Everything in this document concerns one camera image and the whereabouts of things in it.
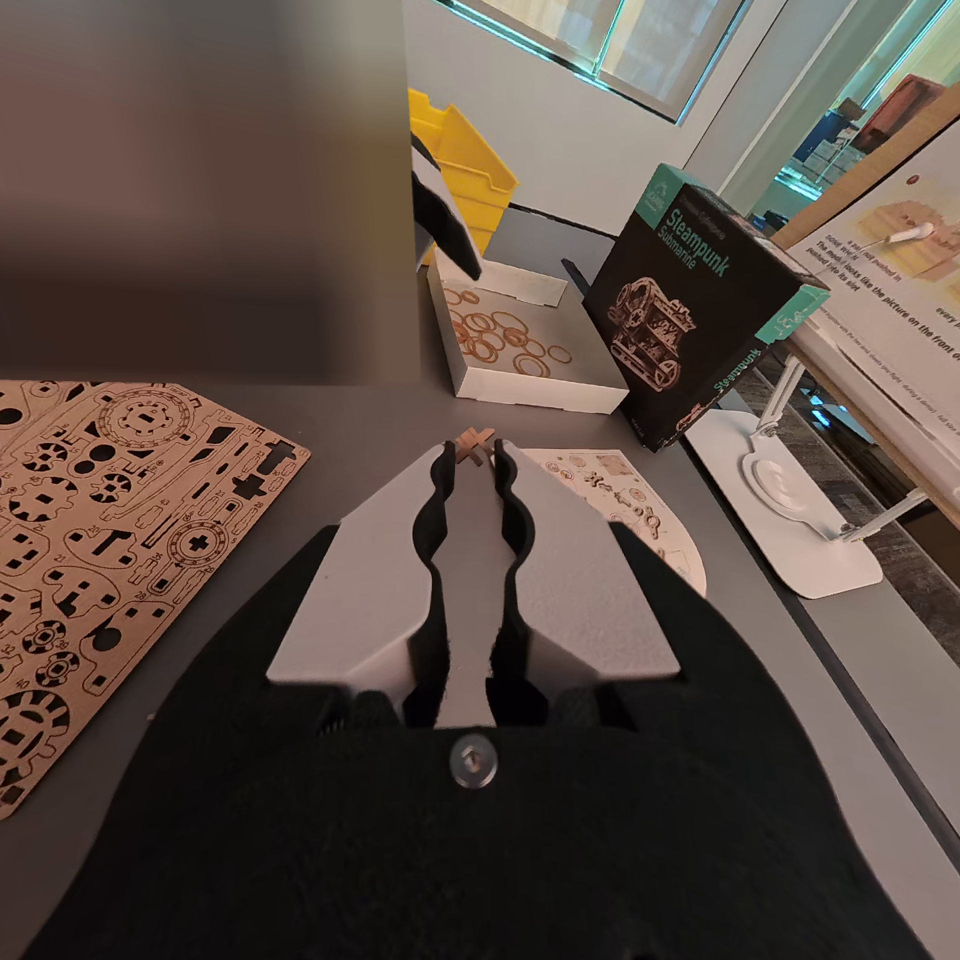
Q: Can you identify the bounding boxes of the laser-cut wooden parts sheet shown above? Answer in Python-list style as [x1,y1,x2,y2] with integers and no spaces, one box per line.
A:
[0,378,312,822]

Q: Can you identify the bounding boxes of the stacked yellow plastic bins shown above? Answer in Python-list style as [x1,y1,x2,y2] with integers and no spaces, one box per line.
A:
[408,88,520,264]

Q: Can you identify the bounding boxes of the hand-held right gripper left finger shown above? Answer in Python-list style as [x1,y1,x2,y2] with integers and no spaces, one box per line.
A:
[266,441,459,727]

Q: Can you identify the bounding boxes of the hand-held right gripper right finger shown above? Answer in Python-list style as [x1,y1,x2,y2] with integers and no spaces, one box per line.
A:
[487,439,682,727]

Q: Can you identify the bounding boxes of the black model kit box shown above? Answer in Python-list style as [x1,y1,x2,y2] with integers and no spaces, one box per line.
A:
[583,162,832,454]

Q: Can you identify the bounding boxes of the small wooden model part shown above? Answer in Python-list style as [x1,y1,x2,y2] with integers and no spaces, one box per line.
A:
[453,427,498,470]

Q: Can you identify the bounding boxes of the large instruction poster board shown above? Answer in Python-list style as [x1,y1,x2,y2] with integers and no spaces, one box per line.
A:
[772,112,960,530]

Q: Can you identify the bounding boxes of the printed instruction sheet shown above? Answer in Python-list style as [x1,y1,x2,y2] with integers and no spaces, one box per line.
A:
[517,448,708,599]

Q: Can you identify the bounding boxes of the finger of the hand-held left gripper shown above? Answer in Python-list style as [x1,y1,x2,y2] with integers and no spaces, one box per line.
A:
[411,153,485,282]

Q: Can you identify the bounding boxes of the glass window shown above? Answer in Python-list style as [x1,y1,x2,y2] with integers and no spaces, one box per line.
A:
[450,0,751,125]

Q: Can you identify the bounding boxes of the pile of wooden rings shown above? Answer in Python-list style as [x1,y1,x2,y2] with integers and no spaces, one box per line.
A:
[444,285,573,376]

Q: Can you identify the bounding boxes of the white cardboard tray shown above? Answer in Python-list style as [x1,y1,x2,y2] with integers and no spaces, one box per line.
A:
[427,255,630,417]

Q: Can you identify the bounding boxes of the white desk stand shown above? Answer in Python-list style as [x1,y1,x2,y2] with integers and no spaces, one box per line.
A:
[684,352,931,600]

